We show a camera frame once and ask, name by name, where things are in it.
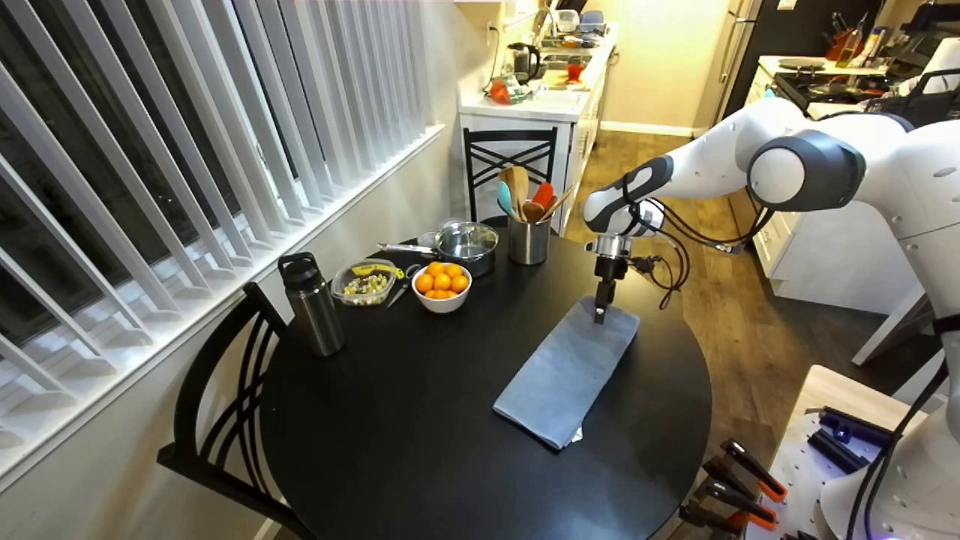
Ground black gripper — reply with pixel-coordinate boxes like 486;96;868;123
590;234;637;328

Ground blue towel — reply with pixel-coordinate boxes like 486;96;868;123
489;298;643;453

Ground steel utensil holder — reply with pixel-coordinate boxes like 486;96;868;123
501;217;554;271

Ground red silicone utensil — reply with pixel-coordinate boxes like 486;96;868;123
529;180;561;220

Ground teal silicone spatula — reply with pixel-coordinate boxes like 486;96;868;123
496;180;519;225

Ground wooden spatula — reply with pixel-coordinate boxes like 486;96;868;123
501;163;535;220

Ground steel pot with lid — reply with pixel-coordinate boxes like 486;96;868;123
429;220;501;283

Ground white bowl of oranges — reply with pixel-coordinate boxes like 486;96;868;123
408;259;478;319

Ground white kitchen counter cabinet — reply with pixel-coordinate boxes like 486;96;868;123
457;27;619;234

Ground black orange bar clamp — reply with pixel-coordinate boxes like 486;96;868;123
698;459;784;530
716;438;793;504

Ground wooden robot mounting board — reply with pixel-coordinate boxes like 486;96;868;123
740;362;935;540

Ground glass bowl of salad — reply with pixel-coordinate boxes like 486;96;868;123
328;259;412;312

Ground black electric kettle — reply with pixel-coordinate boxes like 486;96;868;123
505;39;545;87

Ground black purple short tool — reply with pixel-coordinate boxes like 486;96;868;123
803;430;869;478

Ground black purple long tool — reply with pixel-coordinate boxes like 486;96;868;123
803;401;904;449

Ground white vertical window blinds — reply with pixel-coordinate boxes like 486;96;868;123
0;0;443;486

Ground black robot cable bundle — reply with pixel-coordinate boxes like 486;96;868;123
633;189;779;315

